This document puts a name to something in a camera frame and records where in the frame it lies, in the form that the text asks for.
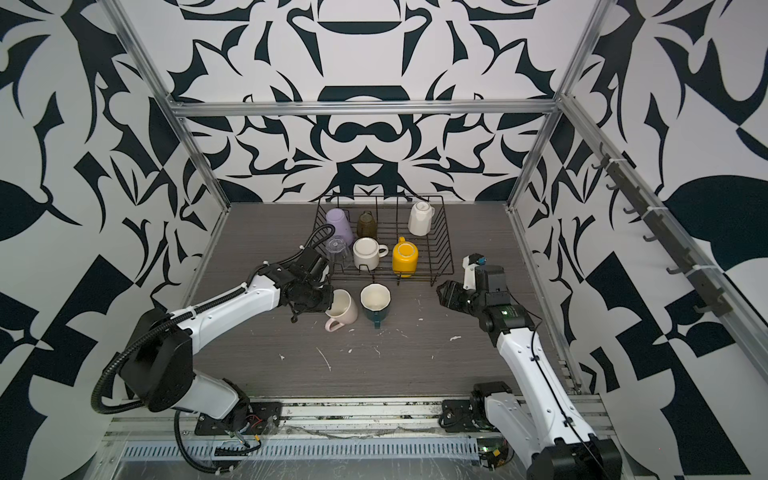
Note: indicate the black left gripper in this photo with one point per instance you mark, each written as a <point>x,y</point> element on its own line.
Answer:
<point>326,304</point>

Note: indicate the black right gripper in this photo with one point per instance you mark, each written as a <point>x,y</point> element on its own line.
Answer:
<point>452,297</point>

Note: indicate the pink cream mug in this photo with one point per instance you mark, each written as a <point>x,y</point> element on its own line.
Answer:
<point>342,312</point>

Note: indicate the yellow mug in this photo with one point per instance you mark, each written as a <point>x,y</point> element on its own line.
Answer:
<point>405,258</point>

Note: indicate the dark green mug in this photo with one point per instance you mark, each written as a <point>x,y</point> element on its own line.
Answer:
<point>375,300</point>

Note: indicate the white mug red inside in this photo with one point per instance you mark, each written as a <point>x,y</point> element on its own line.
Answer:
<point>367,253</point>

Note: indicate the white faceted mug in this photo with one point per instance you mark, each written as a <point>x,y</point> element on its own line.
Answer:
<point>420,219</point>

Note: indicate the lilac plastic cup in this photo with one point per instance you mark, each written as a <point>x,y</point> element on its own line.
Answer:
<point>339,219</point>

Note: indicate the olive textured glass cup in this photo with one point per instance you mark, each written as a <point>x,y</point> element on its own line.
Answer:
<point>367,226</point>

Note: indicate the clear glass cup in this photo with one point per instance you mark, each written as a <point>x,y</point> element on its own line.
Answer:
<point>338,252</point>

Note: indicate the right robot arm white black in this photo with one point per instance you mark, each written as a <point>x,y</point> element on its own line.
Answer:
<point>552,439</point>

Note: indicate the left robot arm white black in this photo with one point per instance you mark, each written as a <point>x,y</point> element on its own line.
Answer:
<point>156,370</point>

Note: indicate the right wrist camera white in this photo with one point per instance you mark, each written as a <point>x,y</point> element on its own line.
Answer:
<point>469,264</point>

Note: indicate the black wire dish rack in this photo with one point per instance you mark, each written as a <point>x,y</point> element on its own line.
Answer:
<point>392,214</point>

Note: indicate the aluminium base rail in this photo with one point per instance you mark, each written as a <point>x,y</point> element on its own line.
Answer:
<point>341,417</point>

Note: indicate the white slotted cable duct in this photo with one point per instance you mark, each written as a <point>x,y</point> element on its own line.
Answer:
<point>273,449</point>

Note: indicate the wall hook rail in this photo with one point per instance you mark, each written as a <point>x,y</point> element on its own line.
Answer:
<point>666,230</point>

